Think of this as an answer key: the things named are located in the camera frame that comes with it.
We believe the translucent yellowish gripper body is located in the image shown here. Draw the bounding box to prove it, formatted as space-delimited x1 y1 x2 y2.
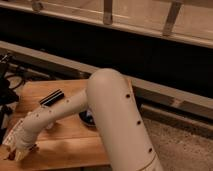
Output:
13 145 36 162

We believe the dried red chili pepper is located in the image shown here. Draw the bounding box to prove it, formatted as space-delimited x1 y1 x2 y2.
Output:
7 145 38 161

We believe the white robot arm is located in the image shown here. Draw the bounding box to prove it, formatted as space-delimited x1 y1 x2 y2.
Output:
14 68 164 171

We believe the black rectangular box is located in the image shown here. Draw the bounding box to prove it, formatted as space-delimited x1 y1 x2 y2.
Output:
39 89 64 106

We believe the black bowl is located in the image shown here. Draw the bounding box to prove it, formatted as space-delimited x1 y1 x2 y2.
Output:
79 110 95 127

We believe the black camera tripod stand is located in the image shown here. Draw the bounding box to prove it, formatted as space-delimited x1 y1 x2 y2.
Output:
0 55 19 144

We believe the black cable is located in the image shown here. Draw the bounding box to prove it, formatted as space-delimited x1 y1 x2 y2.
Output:
3 73 26 92

